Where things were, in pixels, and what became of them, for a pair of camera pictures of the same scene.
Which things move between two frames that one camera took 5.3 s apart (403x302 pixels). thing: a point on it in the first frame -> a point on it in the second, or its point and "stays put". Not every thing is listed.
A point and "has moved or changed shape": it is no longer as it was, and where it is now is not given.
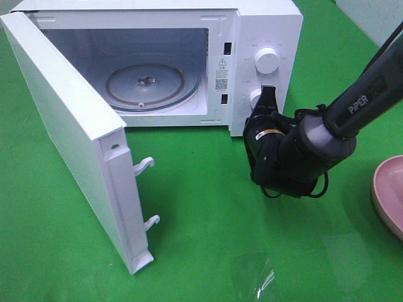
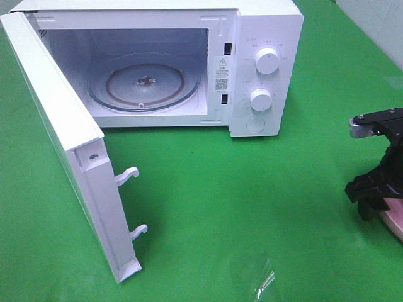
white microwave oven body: [179, 63] stays put
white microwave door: [90, 138] has moved or changed shape
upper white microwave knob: [266, 60] stays put
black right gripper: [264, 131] -> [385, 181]
